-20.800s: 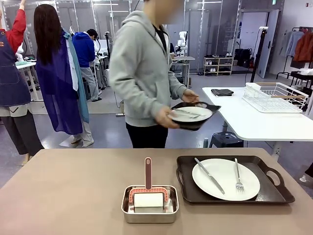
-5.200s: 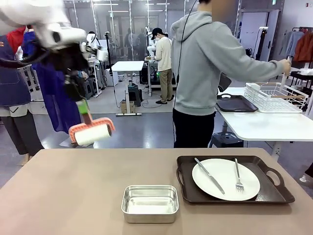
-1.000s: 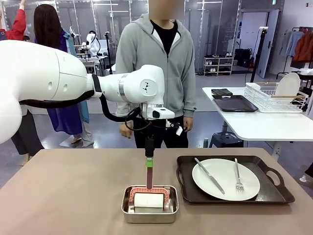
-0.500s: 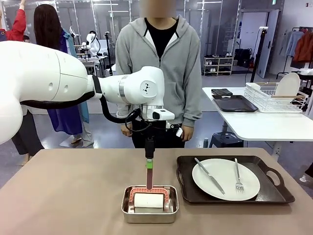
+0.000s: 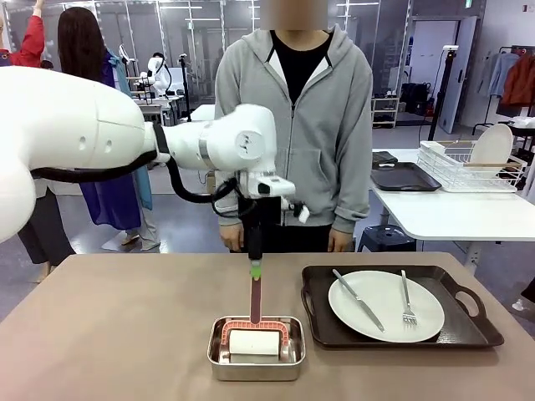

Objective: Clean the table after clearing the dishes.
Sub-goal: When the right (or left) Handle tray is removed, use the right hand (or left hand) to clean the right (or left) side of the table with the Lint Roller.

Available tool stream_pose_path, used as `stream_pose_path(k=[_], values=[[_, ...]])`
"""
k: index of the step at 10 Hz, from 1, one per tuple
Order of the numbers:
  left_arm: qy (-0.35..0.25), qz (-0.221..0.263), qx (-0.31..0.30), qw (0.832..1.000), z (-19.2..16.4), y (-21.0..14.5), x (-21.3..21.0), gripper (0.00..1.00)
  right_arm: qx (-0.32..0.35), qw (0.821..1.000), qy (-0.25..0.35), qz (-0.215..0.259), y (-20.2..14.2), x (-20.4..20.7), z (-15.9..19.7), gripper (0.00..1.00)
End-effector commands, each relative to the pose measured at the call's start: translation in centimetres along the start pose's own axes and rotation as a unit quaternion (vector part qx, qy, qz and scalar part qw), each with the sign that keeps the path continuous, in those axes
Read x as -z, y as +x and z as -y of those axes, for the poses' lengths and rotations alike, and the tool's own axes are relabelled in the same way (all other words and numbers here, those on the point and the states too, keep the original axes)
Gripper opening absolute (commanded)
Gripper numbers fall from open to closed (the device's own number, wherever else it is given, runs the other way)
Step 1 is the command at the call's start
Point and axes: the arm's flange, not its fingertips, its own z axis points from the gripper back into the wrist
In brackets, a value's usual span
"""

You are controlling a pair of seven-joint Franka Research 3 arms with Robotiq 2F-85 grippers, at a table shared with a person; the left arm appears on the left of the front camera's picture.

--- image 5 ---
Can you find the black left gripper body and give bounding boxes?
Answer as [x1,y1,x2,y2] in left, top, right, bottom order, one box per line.
[237,195,282,235]

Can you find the pink handled lint roller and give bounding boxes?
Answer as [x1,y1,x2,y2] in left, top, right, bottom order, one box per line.
[221,275,290,358]

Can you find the silver table knife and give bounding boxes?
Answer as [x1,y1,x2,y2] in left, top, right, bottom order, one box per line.
[332,269,385,333]

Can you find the white round plate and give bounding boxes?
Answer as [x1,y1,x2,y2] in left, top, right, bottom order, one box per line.
[480,124,514,166]
[328,270,446,343]

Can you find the dark brown handled tray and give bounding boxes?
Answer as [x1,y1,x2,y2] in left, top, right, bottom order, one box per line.
[300,265,505,350]
[370,161,443,192]

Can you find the silver fork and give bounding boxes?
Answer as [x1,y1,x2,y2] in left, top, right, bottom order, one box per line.
[400,270,417,326]

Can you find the person's left forearm grey sleeve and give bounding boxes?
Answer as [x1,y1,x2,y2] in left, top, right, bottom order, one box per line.
[332,145,373,235]

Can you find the person's right forearm grey sleeve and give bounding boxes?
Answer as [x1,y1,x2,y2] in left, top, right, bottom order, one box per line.
[213,183,246,229]

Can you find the person's right hand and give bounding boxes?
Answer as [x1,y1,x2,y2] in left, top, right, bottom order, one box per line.
[220,223,244,253]

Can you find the person's left hand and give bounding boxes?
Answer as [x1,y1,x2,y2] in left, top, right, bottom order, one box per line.
[328,228,350,253]

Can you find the person in grey hoodie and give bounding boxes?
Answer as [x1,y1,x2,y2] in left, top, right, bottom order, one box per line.
[213,0,373,254]

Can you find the stainless steel rectangular container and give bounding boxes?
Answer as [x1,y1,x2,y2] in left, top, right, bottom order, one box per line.
[207,315,307,382]

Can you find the black metal stool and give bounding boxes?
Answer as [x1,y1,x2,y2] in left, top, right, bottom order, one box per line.
[357,225,418,253]

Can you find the background work table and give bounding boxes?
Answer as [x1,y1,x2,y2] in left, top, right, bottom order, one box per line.
[132,94,187,126]

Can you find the shoe shelf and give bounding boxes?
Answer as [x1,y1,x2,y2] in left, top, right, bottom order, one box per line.
[370,95,401,129]

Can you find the small white background robot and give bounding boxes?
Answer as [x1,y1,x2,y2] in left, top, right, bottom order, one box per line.
[140,52,173,99]

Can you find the black bags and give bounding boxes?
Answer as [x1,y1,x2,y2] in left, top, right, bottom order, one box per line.
[400,82,436,116]

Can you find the white side table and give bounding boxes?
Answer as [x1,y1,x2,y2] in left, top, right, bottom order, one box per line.
[369,148,535,268]

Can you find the white door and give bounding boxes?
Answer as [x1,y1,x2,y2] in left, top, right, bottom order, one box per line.
[436,16,477,135]

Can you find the long haired woman in blue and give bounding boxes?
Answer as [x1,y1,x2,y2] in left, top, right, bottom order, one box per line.
[57,6,161,251]

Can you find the black stand with white head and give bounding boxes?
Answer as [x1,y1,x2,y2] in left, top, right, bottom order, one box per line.
[425,44,460,141]

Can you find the light grey hanging shirt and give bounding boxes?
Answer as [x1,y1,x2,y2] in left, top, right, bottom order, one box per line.
[478,52,519,99]

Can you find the person in red top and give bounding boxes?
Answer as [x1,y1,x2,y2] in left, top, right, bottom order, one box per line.
[0,0,76,285]

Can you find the orange hanging jacket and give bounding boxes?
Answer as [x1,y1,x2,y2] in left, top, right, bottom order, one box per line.
[500,53,535,108]

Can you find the black clothes rack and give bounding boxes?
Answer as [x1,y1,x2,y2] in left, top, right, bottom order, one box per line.
[476,43,535,130]

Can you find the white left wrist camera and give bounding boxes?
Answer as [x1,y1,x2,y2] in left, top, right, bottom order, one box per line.
[257,177,297,198]

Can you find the white wire dish rack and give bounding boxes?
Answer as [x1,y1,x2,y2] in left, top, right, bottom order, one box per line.
[417,140,527,194]

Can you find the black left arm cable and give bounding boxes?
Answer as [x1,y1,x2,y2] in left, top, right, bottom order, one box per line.
[31,150,252,218]

